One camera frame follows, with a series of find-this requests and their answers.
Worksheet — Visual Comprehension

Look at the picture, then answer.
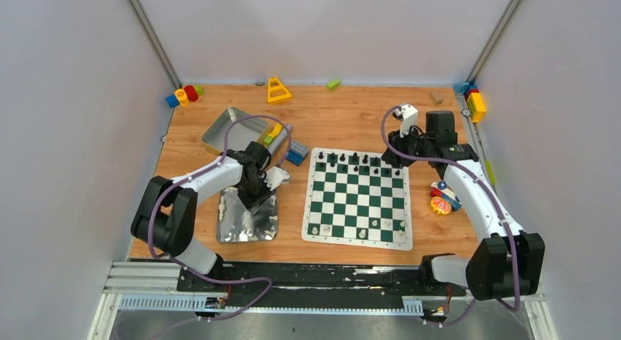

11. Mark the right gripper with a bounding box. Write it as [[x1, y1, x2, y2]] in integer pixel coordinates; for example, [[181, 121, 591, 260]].
[[382, 124, 434, 169]]

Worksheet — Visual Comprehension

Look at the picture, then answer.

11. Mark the green white chess board mat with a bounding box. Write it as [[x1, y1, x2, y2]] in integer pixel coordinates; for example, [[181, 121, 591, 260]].
[[301, 147, 413, 251]]

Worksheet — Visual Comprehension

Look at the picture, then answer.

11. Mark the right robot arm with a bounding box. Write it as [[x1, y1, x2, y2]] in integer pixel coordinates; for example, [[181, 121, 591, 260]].
[[381, 103, 546, 301]]

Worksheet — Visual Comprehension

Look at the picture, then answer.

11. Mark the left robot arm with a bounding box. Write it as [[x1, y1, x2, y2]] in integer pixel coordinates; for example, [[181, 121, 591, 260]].
[[130, 141, 278, 291]]

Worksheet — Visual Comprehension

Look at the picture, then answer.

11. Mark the silver tin lid tray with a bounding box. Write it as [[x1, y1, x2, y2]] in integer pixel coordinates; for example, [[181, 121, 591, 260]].
[[216, 187, 279, 243]]

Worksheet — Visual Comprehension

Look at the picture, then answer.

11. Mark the grey toy microphone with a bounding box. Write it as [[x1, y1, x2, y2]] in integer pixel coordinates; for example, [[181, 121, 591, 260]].
[[267, 124, 292, 155]]

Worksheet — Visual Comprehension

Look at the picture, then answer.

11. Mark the grey and blue brick stack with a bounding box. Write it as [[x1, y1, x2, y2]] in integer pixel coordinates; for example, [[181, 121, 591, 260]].
[[286, 140, 309, 166]]

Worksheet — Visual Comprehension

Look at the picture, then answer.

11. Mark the square metal tin box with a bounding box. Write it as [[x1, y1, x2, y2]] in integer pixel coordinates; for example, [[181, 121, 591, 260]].
[[201, 107, 269, 155]]

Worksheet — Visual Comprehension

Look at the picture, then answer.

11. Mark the coloured brick stack right corner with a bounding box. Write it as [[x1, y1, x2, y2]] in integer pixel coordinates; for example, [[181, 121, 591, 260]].
[[453, 83, 487, 123]]

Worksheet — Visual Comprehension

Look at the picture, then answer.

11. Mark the yellow triangle toy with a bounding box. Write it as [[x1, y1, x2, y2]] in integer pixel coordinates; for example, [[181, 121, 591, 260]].
[[267, 77, 292, 105]]

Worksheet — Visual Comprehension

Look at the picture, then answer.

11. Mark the green block at back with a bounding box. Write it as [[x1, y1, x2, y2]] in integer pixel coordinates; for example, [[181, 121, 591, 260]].
[[326, 78, 341, 92]]

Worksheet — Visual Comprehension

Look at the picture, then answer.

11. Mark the coloured blocks cluster left corner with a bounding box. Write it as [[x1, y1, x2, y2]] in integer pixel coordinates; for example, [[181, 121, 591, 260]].
[[165, 84, 204, 108]]

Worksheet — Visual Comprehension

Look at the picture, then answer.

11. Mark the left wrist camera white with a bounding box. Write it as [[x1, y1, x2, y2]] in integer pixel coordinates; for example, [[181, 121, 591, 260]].
[[264, 166, 291, 191]]

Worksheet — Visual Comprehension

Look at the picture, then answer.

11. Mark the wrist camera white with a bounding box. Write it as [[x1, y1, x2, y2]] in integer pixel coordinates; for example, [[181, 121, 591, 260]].
[[264, 166, 291, 191], [392, 103, 419, 138]]

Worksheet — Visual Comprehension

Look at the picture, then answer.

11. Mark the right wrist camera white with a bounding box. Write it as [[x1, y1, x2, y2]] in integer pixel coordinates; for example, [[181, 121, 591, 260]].
[[392, 103, 419, 138]]

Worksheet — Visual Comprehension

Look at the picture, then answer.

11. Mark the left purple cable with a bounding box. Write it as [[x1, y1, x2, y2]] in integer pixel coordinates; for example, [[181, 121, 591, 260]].
[[146, 114, 292, 324]]

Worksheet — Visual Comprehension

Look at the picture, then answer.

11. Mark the purple cable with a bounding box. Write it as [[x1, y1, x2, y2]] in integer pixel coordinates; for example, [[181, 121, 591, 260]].
[[380, 106, 521, 328], [146, 114, 292, 324]]

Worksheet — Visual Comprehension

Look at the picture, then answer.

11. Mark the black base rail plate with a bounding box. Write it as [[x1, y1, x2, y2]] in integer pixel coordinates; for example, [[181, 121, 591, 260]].
[[176, 262, 466, 309]]

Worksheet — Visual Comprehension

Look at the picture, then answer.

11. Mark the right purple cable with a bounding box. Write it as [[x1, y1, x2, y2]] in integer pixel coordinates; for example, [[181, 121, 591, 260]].
[[380, 106, 521, 328]]

